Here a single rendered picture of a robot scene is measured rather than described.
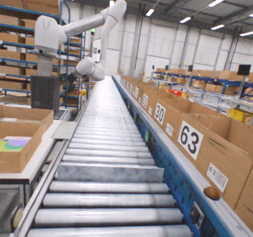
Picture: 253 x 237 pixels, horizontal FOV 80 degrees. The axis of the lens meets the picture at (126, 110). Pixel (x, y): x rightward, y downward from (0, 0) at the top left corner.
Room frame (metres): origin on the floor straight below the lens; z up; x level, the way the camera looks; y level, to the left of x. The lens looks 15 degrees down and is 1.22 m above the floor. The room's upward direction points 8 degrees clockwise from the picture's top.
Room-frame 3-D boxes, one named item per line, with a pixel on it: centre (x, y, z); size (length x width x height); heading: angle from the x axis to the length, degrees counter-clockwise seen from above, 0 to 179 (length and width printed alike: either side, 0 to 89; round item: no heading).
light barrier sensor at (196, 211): (0.38, -0.26, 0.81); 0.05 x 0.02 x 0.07; 10
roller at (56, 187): (0.53, 0.01, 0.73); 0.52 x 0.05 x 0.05; 100
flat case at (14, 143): (0.63, 0.51, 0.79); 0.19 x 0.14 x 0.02; 15
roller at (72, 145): (0.85, 0.07, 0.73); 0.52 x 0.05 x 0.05; 100
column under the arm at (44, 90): (1.24, 0.69, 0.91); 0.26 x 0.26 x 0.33; 12
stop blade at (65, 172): (0.57, 0.02, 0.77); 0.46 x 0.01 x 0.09; 100
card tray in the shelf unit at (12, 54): (2.16, 1.70, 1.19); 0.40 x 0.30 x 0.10; 99
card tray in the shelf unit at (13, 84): (2.15, 1.70, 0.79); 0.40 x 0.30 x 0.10; 101
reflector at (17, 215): (0.29, 0.24, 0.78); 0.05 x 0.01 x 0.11; 10
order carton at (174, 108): (0.95, -0.38, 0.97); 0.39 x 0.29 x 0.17; 10
